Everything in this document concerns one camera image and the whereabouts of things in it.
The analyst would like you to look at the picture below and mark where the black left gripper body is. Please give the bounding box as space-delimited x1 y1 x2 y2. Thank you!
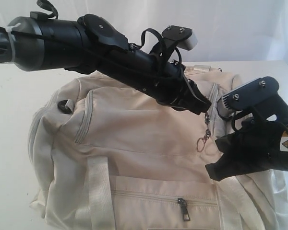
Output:
96 49 191 107

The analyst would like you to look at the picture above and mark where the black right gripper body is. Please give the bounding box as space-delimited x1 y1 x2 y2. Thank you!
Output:
231 95 288 174

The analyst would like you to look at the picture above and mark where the beige duffel bag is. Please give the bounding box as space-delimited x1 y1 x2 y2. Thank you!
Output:
28 67 288 230

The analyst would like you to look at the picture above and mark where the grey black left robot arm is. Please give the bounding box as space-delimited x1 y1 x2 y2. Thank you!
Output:
0 11 211 115

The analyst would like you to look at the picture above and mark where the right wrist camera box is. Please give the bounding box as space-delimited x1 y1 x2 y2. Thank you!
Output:
217 76 279 119

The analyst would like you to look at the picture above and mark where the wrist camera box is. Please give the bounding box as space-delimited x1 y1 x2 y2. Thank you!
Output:
217 76 279 119
161 25 198 51

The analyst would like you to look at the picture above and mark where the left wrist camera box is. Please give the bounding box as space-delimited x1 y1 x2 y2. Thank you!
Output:
161 25 198 51

